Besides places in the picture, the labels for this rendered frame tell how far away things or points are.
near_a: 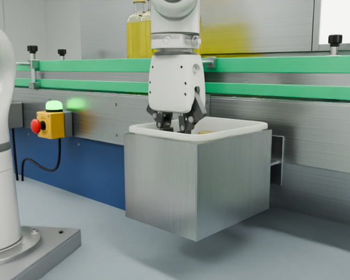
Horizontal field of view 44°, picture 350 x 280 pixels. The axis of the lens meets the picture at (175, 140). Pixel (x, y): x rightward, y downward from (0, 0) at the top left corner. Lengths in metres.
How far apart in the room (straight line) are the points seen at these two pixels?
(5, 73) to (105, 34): 0.76
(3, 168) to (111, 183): 0.40
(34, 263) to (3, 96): 0.31
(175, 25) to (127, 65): 0.35
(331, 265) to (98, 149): 0.65
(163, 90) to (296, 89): 0.28
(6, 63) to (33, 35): 6.70
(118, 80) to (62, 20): 6.18
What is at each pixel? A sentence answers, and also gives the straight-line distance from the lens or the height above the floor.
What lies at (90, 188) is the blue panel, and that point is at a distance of 1.23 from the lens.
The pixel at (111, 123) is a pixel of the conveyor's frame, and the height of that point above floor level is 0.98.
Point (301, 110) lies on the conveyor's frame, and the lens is 0.86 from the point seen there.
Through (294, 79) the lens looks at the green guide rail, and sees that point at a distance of 0.89.
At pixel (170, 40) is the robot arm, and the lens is 0.72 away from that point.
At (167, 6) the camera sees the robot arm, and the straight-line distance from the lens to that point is 0.66.
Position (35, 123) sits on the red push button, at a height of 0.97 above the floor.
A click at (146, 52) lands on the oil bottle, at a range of 1.16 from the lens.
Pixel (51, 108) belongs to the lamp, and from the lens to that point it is 1.20.
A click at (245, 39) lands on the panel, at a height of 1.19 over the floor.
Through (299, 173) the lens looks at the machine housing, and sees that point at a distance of 1.12.
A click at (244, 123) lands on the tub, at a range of 0.85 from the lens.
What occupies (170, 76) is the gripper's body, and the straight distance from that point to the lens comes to 0.73.
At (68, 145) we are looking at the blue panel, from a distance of 1.28.
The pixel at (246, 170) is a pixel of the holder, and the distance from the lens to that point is 0.77.
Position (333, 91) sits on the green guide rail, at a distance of 0.85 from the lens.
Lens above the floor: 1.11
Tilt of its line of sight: 10 degrees down
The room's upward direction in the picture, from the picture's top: straight up
